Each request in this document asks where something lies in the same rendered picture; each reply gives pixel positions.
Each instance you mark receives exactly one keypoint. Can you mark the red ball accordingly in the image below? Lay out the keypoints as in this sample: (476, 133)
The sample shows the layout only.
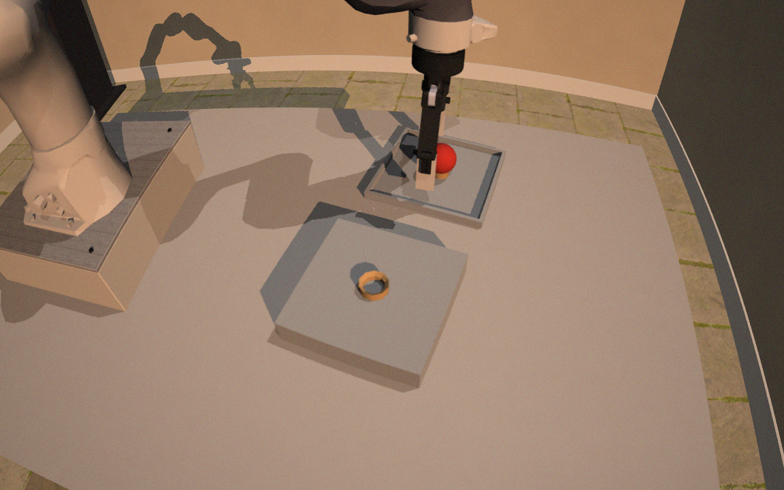
(446, 158)

